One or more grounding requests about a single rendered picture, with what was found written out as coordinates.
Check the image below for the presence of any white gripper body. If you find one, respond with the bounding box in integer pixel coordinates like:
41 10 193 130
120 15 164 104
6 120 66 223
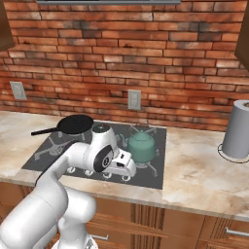
105 157 138 178

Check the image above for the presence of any wooden cupboard front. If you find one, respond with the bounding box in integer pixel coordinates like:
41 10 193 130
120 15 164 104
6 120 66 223
0 180 37 225

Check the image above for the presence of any grey hob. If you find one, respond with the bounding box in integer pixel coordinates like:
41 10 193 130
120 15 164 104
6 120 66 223
20 121 168 191

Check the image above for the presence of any round paper towel holder base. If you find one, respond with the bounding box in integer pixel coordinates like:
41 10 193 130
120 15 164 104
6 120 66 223
217 142 249 164

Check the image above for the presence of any fluted wooden cabinet panel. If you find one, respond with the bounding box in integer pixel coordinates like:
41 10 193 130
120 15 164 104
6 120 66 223
130 202 165 249

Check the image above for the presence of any brown wooden wall cupboard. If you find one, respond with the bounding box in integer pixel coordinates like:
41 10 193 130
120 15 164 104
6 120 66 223
0 0 16 53
233 0 249 73

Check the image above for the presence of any green kettle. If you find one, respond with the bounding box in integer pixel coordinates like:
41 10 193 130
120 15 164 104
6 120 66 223
115 127 160 164

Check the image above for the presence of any wooden drawer front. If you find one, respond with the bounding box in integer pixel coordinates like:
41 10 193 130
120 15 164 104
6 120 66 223
197 215 249 249
85 196 169 249

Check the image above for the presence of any grey wall outlet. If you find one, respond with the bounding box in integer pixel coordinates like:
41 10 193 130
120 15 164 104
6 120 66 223
9 80 28 102
126 89 143 112

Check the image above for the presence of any silver drawer handle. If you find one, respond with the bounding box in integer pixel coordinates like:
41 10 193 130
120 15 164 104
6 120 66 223
225 227 249 238
90 232 110 242

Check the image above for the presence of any black frying pan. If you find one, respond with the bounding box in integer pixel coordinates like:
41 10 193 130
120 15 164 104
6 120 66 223
30 114 95 137

